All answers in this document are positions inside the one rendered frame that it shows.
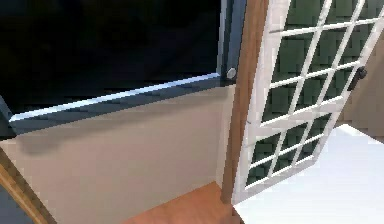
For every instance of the white glass-paned room door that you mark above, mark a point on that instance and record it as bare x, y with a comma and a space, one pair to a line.
266, 100

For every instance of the brown wooden curved furniture edge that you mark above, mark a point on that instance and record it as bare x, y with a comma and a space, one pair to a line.
20, 190

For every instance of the dark window with grey frame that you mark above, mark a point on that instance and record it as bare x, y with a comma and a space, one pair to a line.
110, 46

